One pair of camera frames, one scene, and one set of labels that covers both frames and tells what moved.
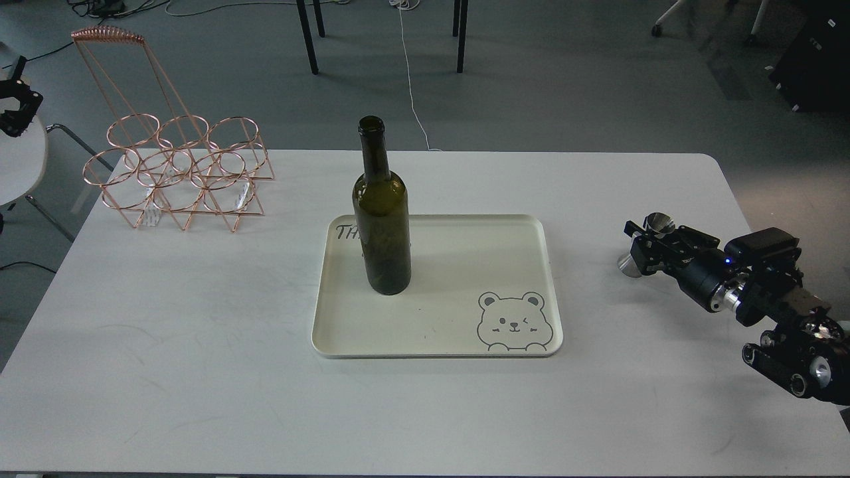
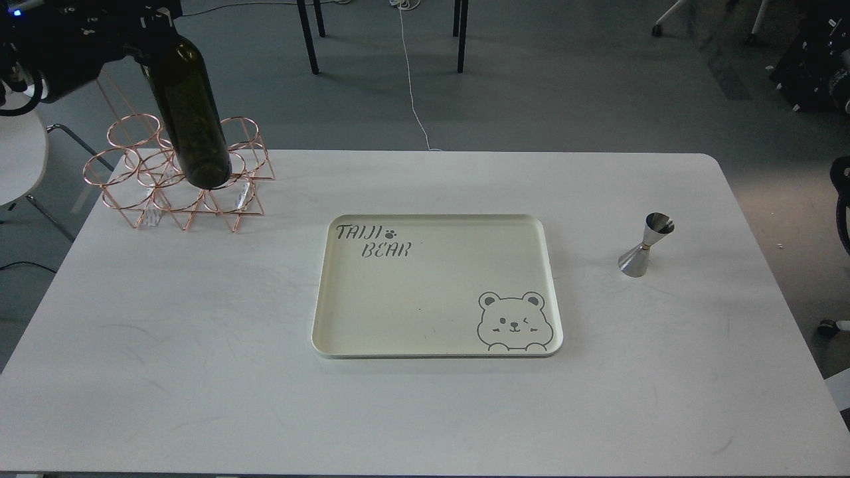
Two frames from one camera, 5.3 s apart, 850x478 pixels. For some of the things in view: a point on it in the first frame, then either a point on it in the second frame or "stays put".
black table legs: [462, 27] stays put
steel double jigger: [661, 225] stays put
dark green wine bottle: [382, 203] → [179, 78]
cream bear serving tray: [481, 285] stays put
